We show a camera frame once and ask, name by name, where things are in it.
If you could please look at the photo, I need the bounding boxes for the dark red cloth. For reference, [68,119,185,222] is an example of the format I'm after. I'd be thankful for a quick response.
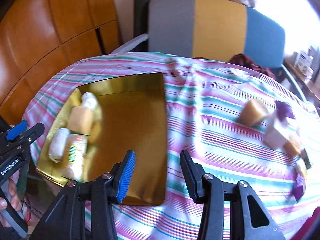
[229,54,276,80]

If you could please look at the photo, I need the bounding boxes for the grey yellow blue chair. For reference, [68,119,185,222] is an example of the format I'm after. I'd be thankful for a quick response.
[114,0,306,102]

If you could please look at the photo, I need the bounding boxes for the striped bed sheet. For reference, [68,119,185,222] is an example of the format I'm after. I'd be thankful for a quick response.
[23,52,319,239]

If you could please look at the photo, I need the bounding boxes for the person's left hand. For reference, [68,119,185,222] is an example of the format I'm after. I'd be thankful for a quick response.
[0,174,23,228]

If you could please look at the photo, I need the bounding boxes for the white blue sock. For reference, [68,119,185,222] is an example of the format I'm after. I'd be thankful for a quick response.
[48,128,71,163]

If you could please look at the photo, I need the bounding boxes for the Weidan cracker packet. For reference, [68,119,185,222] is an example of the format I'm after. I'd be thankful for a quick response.
[61,133,88,182]
[295,158,307,180]

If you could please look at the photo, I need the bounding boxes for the yellow sponge block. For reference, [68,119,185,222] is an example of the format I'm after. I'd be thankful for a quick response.
[66,106,93,135]
[238,99,269,127]
[283,139,301,158]

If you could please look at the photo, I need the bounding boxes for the white boxes on shelf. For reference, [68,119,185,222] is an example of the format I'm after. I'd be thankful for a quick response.
[293,46,319,80]

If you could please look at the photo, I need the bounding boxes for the white cardboard box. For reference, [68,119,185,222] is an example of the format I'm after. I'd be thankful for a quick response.
[263,111,297,150]

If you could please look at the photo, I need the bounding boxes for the small green carton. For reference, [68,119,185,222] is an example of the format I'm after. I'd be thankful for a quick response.
[300,149,312,170]

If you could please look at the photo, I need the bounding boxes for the purple snack packet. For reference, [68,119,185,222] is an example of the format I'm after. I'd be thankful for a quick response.
[291,174,306,202]
[275,101,295,122]

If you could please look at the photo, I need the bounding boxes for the white wrap ball in tin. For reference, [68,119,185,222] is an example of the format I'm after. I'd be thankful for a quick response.
[81,92,98,111]

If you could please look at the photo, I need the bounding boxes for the gold tin box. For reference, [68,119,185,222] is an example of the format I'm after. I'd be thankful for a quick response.
[36,73,167,206]

